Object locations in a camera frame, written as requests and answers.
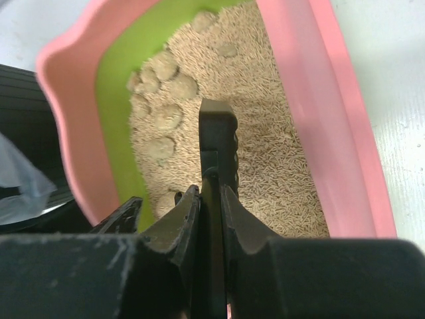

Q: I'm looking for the black trash bin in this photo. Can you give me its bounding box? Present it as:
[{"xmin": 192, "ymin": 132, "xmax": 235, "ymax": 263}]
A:
[{"xmin": 1, "ymin": 65, "xmax": 73, "ymax": 233}]

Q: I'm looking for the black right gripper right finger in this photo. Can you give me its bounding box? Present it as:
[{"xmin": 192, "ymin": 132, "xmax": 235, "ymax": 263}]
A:
[{"xmin": 221, "ymin": 186, "xmax": 424, "ymax": 318}]

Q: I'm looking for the beige cat litter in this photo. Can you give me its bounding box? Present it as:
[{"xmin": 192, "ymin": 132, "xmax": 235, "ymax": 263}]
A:
[{"xmin": 127, "ymin": 1, "xmax": 329, "ymax": 237}]

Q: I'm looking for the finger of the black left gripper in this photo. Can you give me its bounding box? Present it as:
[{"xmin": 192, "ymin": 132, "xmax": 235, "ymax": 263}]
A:
[{"xmin": 89, "ymin": 197, "xmax": 143, "ymax": 234}]

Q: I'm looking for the black slotted litter scoop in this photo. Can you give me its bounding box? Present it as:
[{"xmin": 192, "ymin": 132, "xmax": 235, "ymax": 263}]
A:
[{"xmin": 190, "ymin": 98, "xmax": 238, "ymax": 318}]

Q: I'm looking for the litter clump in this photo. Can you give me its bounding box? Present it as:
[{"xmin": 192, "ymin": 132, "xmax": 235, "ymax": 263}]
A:
[
  {"xmin": 154, "ymin": 104, "xmax": 183, "ymax": 130},
  {"xmin": 216, "ymin": 43, "xmax": 238, "ymax": 58},
  {"xmin": 151, "ymin": 52, "xmax": 179, "ymax": 81},
  {"xmin": 191, "ymin": 11, "xmax": 216, "ymax": 33},
  {"xmin": 147, "ymin": 136, "xmax": 175, "ymax": 160}
]

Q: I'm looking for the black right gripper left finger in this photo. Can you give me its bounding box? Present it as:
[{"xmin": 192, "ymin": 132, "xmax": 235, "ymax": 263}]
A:
[{"xmin": 1, "ymin": 185, "xmax": 199, "ymax": 318}]

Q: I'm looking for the pink green litter box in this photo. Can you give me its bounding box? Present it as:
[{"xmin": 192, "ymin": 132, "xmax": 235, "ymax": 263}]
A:
[{"xmin": 36, "ymin": 1, "xmax": 396, "ymax": 238}]

